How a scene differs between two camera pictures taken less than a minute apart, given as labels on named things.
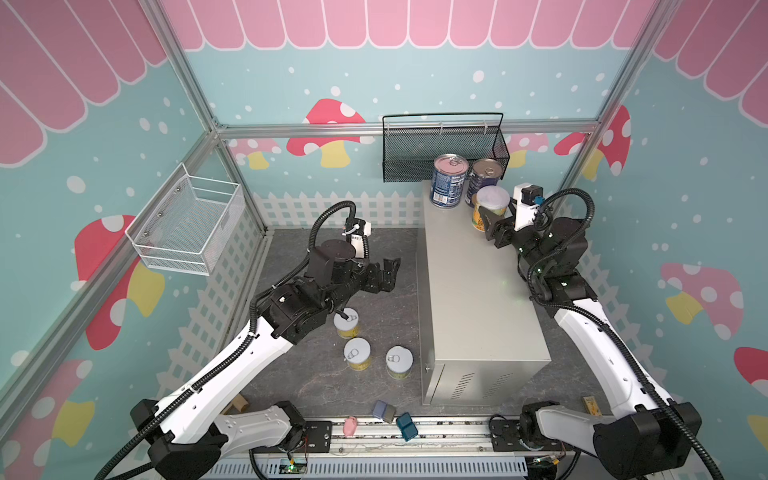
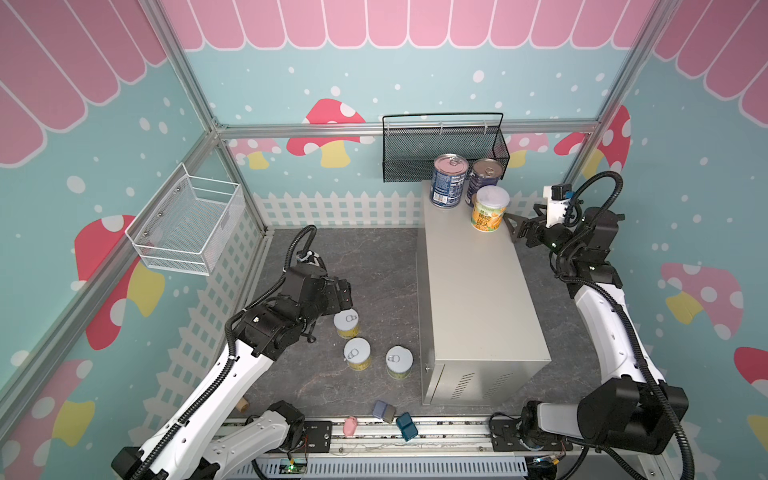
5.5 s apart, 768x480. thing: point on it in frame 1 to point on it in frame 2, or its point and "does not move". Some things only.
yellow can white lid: [491, 197] does not move
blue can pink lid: [448, 180] does not move
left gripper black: [374, 284] to [334, 305]
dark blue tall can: [484, 172] does not move
